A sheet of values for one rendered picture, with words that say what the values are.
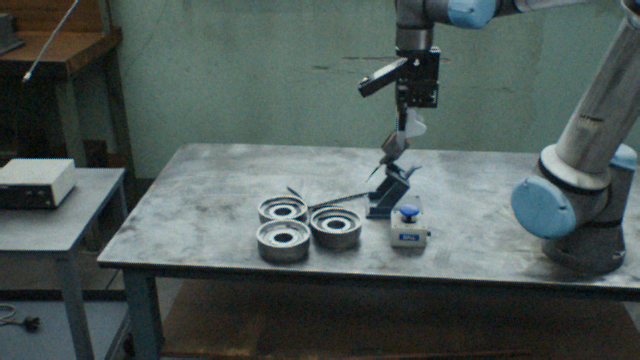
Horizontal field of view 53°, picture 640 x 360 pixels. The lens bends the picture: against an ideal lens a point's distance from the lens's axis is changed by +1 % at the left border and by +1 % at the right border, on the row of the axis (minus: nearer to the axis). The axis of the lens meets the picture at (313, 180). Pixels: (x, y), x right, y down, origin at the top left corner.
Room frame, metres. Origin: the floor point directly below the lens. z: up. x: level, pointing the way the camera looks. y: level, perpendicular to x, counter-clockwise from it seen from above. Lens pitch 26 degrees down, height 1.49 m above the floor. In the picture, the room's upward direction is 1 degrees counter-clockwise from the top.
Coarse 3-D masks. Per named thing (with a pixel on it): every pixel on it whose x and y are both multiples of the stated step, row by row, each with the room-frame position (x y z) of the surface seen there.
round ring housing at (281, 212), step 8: (264, 200) 1.22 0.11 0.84; (272, 200) 1.23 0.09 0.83; (280, 200) 1.24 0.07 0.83; (288, 200) 1.24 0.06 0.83; (296, 200) 1.23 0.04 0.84; (272, 208) 1.20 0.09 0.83; (280, 208) 1.21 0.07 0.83; (288, 208) 1.20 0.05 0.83; (304, 208) 1.20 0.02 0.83; (264, 216) 1.15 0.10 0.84; (280, 216) 1.17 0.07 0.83; (288, 216) 1.17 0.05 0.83; (296, 216) 1.15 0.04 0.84; (304, 216) 1.16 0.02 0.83; (264, 224) 1.15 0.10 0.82
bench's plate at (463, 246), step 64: (192, 192) 1.34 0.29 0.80; (320, 192) 1.33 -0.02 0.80; (448, 192) 1.33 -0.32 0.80; (128, 256) 1.07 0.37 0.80; (192, 256) 1.06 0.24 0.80; (256, 256) 1.06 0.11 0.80; (320, 256) 1.06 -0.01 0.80; (384, 256) 1.06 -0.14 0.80; (448, 256) 1.05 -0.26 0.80; (512, 256) 1.05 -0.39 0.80
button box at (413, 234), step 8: (392, 216) 1.14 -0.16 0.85; (400, 216) 1.13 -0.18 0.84; (416, 216) 1.13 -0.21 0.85; (424, 216) 1.13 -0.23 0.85; (392, 224) 1.10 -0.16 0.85; (400, 224) 1.10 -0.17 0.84; (408, 224) 1.10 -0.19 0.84; (416, 224) 1.10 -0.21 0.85; (424, 224) 1.10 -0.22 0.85; (392, 232) 1.09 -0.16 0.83; (400, 232) 1.09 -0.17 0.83; (408, 232) 1.09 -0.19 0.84; (416, 232) 1.08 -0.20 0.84; (424, 232) 1.08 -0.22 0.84; (392, 240) 1.09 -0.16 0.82; (400, 240) 1.09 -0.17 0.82; (408, 240) 1.09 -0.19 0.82; (416, 240) 1.08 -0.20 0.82; (424, 240) 1.08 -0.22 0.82; (424, 248) 1.08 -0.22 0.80
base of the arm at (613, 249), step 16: (592, 224) 1.01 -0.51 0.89; (608, 224) 1.01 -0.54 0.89; (544, 240) 1.08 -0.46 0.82; (560, 240) 1.04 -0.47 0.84; (576, 240) 1.02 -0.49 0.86; (592, 240) 1.01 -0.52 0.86; (608, 240) 1.01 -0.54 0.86; (624, 240) 1.04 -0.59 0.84; (560, 256) 1.02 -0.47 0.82; (576, 256) 1.01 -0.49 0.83; (592, 256) 1.00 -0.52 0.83; (608, 256) 1.00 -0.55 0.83; (624, 256) 1.02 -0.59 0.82; (592, 272) 0.99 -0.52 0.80
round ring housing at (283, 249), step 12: (264, 228) 1.11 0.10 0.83; (276, 228) 1.12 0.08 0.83; (288, 228) 1.12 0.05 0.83; (300, 228) 1.12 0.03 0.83; (276, 240) 1.09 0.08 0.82; (288, 240) 1.10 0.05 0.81; (264, 252) 1.04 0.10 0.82; (276, 252) 1.03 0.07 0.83; (288, 252) 1.03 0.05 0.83; (300, 252) 1.04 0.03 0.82
